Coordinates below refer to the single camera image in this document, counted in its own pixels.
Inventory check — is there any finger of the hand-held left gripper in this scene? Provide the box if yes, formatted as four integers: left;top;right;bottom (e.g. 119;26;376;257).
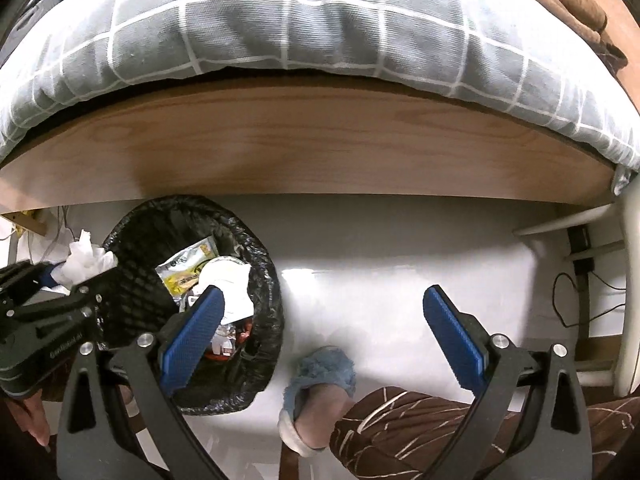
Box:
10;272;121;331
0;261;68;311

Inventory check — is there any black power cable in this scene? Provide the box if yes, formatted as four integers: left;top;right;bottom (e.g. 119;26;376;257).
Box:
551;255;628;331

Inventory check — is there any trash bin with black bag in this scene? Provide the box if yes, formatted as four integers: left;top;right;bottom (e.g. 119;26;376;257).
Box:
100;194;285;416

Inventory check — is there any person's left hand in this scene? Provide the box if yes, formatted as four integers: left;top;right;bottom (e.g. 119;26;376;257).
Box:
0;390;53;453

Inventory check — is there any white tissue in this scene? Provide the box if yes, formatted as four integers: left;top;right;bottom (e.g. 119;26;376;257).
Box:
52;229;118;293

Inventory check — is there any blue fuzzy slipper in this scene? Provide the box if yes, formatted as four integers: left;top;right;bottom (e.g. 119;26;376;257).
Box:
277;345;357;458

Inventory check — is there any person's leg in brown pajama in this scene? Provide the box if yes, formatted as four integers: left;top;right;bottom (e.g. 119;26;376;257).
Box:
292;385;640;480

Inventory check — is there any black power adapter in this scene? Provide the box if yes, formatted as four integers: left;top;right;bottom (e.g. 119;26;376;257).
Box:
570;225;595;273

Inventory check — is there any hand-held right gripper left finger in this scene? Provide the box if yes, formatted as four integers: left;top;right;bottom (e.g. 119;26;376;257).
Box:
56;285;231;480

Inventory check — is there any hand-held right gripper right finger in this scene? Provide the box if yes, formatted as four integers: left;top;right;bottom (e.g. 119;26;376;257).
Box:
422;285;593;480

